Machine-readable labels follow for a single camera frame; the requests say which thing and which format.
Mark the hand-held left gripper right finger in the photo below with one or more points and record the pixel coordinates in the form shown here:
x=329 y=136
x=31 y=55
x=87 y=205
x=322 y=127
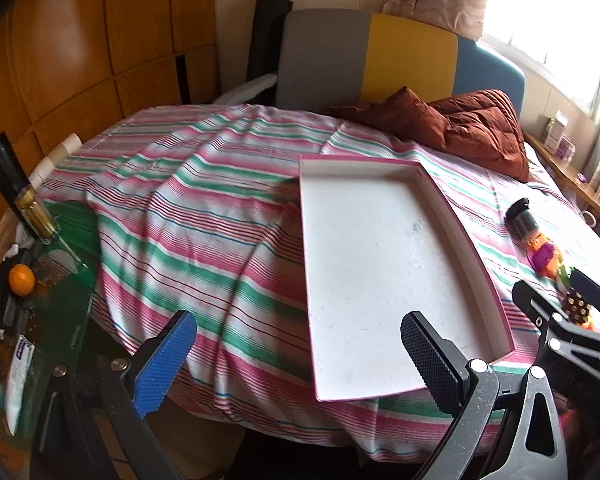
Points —
x=430 y=360

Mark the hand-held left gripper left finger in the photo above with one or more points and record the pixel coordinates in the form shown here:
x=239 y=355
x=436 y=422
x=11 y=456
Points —
x=165 y=355

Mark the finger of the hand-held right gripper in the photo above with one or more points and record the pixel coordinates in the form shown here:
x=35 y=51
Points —
x=542 y=310
x=595 y=292

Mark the brown wooden peg massager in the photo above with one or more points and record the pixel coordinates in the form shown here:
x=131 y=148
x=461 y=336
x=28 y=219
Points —
x=577 y=307

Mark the green plastic toy piece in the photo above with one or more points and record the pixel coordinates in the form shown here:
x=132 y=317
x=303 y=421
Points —
x=562 y=274

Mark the purple plastic toy piece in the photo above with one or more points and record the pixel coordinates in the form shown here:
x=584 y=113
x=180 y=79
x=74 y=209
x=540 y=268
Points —
x=545 y=257

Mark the orange plastic half tube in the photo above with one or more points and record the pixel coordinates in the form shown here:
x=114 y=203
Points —
x=534 y=246

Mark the grey jar with black cap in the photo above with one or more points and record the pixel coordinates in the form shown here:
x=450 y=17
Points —
x=522 y=217

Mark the white tray with pink rim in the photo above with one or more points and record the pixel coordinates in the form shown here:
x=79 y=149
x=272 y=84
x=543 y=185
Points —
x=380 y=270

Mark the white mug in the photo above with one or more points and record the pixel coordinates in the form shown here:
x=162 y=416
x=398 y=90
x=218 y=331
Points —
x=587 y=217

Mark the wooden window shelf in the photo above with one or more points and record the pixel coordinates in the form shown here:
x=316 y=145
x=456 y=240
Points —
x=567 y=177

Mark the green glass side table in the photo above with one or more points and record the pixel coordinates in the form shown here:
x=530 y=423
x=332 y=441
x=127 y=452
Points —
x=60 y=280

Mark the beige bedding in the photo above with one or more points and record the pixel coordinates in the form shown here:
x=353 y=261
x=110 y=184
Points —
x=537 y=165

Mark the striped bed sheet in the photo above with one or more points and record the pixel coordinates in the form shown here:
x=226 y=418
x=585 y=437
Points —
x=205 y=220

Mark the purple carton box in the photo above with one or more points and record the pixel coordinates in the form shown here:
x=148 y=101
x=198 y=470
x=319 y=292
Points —
x=566 y=151

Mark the white tube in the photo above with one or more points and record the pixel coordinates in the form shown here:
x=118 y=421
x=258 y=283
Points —
x=17 y=385

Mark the orange fruit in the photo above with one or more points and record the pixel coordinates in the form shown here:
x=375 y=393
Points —
x=21 y=279

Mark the white carton box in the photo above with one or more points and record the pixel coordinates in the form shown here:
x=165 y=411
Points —
x=556 y=127

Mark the brown quilted duvet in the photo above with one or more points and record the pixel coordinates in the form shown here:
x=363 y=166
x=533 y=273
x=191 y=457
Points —
x=475 y=125

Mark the stack of paper cups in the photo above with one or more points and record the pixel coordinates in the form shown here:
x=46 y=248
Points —
x=55 y=155

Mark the gold-capped bottle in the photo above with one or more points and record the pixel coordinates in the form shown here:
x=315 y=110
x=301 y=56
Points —
x=15 y=180

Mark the window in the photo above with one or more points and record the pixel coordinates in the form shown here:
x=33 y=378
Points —
x=555 y=25

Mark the wooden wardrobe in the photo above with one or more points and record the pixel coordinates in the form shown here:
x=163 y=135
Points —
x=80 y=50

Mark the grey yellow blue headboard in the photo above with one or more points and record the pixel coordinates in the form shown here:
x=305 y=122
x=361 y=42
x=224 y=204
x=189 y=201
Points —
x=330 y=55

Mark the black rolled mat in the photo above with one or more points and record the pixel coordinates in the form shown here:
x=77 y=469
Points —
x=267 y=40

